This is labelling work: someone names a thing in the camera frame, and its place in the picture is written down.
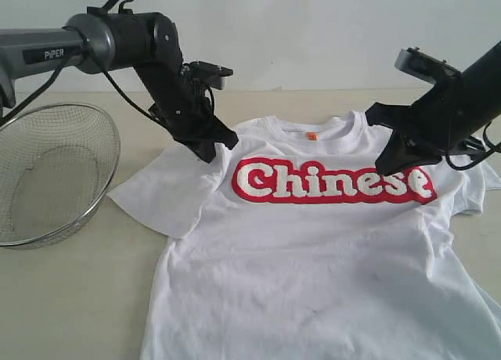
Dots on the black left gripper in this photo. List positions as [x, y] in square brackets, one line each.
[180, 109]

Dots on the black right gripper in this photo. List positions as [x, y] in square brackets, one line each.
[432, 125]

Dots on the white t-shirt red lettering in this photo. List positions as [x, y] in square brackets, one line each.
[292, 246]

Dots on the round metal mesh basket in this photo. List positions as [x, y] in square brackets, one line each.
[57, 163]

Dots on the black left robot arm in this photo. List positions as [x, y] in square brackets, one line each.
[32, 59]

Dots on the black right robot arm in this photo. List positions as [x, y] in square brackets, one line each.
[477, 147]

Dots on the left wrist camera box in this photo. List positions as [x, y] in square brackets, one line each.
[210, 74]

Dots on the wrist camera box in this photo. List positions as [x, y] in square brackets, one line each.
[210, 74]
[414, 62]

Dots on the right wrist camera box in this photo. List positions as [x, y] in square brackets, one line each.
[414, 62]

